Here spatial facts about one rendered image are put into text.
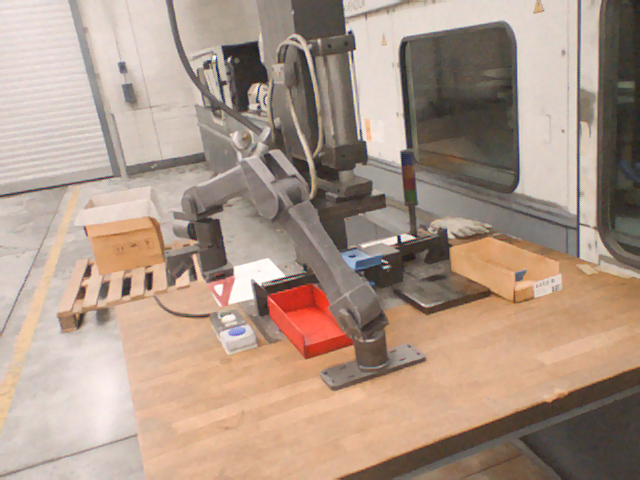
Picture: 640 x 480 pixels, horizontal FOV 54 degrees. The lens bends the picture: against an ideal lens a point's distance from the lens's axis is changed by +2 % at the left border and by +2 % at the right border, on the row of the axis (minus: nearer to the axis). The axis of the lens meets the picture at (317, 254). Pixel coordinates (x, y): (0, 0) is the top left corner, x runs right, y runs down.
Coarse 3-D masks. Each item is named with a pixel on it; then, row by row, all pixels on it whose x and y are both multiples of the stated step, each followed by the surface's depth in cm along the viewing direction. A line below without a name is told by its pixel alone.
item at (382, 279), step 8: (392, 256) 154; (400, 256) 155; (392, 264) 154; (400, 264) 155; (368, 272) 160; (376, 272) 155; (384, 272) 154; (392, 272) 155; (400, 272) 156; (376, 280) 156; (384, 280) 155; (392, 280) 156; (400, 280) 156; (320, 288) 157
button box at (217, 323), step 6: (156, 300) 168; (162, 306) 163; (174, 312) 157; (180, 312) 156; (216, 312) 152; (234, 312) 146; (210, 318) 146; (216, 318) 144; (240, 318) 142; (216, 324) 140; (222, 324) 140; (228, 324) 139; (234, 324) 139; (240, 324) 139; (216, 330) 140; (222, 330) 138
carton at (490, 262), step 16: (480, 240) 159; (496, 240) 157; (464, 256) 150; (480, 256) 160; (496, 256) 158; (512, 256) 152; (528, 256) 146; (544, 256) 141; (464, 272) 152; (480, 272) 145; (496, 272) 139; (512, 272) 152; (528, 272) 147; (544, 272) 142; (496, 288) 141; (512, 288) 135; (528, 288) 136; (544, 288) 138; (560, 288) 139
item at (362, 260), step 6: (342, 252) 158; (348, 252) 158; (354, 252) 157; (360, 252) 156; (348, 258) 153; (354, 258) 153; (360, 258) 152; (366, 258) 144; (372, 258) 145; (378, 258) 146; (348, 264) 149; (354, 264) 149; (360, 264) 145; (366, 264) 146; (372, 264) 146; (378, 264) 147
